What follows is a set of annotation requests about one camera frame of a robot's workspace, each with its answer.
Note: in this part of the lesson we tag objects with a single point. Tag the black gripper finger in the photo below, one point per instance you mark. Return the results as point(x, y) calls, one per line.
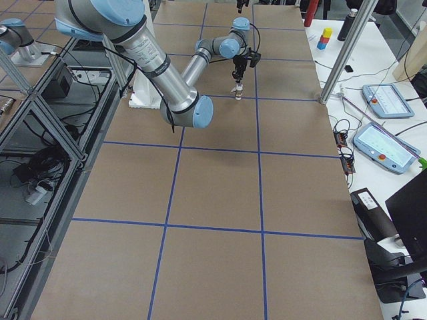
point(240, 4)
point(238, 74)

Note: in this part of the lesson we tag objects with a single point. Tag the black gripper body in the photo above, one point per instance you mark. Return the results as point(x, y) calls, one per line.
point(239, 62)

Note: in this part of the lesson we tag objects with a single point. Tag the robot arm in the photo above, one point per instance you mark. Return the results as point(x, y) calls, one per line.
point(124, 23)

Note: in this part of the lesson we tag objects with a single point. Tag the red bottle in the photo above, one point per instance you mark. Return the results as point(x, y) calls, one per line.
point(310, 12)

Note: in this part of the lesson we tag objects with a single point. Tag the stacked coloured blocks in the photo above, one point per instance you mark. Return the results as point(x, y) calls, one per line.
point(324, 38)

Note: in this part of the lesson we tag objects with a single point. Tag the black bottle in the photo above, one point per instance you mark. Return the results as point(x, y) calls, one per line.
point(348, 21)

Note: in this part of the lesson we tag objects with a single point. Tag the far teach pendant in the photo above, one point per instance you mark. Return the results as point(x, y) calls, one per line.
point(386, 101)

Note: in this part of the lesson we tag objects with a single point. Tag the teach pendant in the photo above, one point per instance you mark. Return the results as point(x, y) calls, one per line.
point(384, 150)
point(386, 101)

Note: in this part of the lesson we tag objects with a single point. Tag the near teach pendant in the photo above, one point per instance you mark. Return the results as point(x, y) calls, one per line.
point(384, 150)

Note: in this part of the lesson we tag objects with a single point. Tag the black laptop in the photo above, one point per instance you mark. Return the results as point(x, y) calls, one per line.
point(407, 208)

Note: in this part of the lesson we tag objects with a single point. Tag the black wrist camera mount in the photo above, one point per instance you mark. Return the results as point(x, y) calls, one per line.
point(254, 57)

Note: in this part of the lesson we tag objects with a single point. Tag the aluminium profile post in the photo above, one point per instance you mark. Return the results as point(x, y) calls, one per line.
point(366, 9)

